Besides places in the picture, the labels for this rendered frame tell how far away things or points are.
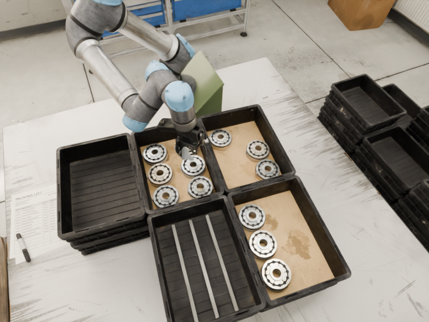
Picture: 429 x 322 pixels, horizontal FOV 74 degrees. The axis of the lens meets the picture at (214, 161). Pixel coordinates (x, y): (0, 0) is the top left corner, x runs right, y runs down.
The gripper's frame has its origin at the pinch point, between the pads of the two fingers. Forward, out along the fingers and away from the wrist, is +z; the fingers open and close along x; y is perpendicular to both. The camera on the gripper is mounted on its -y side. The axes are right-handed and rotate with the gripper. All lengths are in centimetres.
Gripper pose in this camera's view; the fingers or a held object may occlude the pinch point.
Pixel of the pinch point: (187, 151)
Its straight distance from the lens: 109.4
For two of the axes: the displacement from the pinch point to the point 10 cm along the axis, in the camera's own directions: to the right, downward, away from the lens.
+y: 8.9, 4.0, -2.4
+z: 0.3, 4.6, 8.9
